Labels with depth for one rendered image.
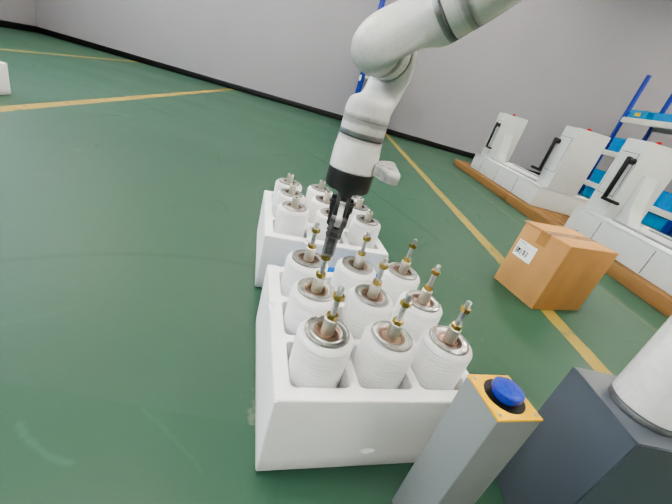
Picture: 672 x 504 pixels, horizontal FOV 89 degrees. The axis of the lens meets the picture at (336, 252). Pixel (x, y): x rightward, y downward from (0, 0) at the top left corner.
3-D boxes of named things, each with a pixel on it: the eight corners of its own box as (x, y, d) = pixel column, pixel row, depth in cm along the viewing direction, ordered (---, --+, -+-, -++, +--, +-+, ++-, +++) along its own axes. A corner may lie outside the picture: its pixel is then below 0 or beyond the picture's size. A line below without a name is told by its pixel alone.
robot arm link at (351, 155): (398, 188, 52) (413, 148, 49) (327, 168, 51) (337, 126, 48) (393, 174, 60) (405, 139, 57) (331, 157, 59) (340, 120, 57)
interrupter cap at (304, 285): (301, 302, 61) (302, 299, 61) (293, 279, 68) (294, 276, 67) (339, 303, 64) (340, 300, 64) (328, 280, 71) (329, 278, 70)
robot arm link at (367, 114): (361, 131, 59) (330, 128, 52) (390, 30, 52) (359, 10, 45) (395, 144, 56) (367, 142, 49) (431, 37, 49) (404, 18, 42)
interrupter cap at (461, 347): (436, 322, 68) (437, 319, 67) (472, 343, 64) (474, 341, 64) (422, 339, 62) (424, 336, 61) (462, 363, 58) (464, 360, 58)
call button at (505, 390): (505, 386, 47) (512, 375, 46) (524, 411, 43) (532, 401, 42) (481, 385, 46) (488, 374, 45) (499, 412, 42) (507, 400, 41)
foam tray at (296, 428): (386, 330, 103) (408, 281, 95) (449, 461, 70) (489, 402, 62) (255, 320, 91) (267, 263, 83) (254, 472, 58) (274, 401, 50)
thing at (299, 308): (278, 376, 68) (297, 304, 60) (271, 342, 76) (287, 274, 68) (323, 374, 72) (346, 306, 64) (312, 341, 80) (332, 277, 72)
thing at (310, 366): (276, 383, 66) (295, 310, 59) (323, 385, 69) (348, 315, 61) (278, 429, 58) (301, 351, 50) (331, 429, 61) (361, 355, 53)
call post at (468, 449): (425, 496, 62) (508, 376, 48) (443, 543, 56) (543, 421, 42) (390, 500, 60) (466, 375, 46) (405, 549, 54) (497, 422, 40)
